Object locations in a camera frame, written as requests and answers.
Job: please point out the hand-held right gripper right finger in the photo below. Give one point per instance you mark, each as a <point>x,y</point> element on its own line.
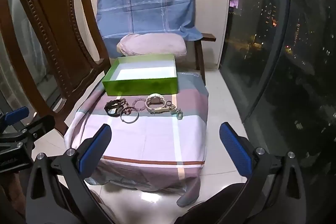
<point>234,153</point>

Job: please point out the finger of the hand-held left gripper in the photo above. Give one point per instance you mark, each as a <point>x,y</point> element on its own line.
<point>16,114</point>
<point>42,125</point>

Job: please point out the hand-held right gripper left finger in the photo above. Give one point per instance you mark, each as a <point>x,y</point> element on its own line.
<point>95,151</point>

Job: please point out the black wrist watch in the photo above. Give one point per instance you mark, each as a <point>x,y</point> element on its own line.
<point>113,109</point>

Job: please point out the thin metal bangle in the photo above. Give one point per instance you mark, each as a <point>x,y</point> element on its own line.
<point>136,116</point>

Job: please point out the white wrist watch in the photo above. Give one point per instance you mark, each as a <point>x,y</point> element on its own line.
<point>155,101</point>

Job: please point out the green cardboard box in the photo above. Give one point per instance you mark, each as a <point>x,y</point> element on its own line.
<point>141,88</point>

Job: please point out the person's left forearm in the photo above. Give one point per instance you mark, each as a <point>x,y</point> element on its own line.
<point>11,188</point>

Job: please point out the striped pink grey bedsheet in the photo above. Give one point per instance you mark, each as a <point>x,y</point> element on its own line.
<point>147,140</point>

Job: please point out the person's dark trouser leg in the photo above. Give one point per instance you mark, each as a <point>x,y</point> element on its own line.
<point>210,205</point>

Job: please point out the carved wooden chair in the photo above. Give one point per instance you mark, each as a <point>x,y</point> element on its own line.
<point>52,29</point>

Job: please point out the glass balcony window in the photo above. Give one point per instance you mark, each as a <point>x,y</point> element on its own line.
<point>288,43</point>

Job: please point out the pink seat cushion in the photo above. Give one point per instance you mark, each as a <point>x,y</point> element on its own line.
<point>152,43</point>

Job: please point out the blue plaid cloth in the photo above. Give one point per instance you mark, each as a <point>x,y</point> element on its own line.
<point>147,3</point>

